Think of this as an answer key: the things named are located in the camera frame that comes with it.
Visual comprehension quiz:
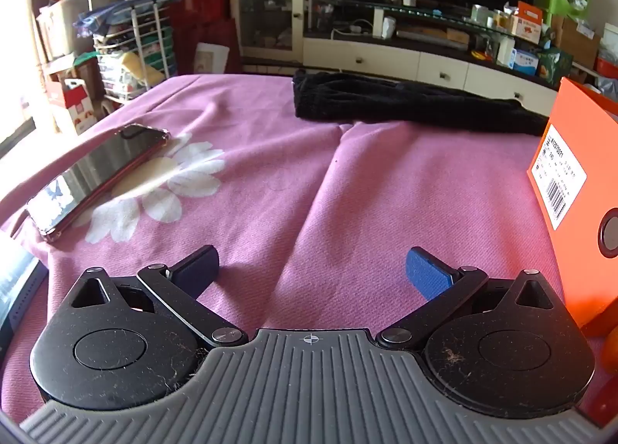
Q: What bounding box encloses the orange shoe box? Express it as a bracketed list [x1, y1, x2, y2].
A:
[527, 78, 617, 337]

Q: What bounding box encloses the white tv cabinet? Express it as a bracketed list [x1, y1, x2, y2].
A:
[303, 0, 557, 116]

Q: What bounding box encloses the black smartphone in case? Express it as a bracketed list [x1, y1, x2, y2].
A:
[26, 124, 171, 242]

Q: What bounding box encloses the black folded cloth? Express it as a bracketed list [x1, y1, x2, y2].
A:
[292, 69, 549, 136]

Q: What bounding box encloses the white glass door cabinet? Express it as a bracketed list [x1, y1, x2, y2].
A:
[231, 0, 306, 64]

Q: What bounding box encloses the red shopping bag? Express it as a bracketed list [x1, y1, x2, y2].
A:
[168, 0, 243, 75]

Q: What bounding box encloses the pink flowered bed sheet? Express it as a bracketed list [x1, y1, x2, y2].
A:
[1, 76, 560, 421]

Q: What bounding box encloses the white wire trolley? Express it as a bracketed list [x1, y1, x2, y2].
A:
[81, 0, 177, 105]

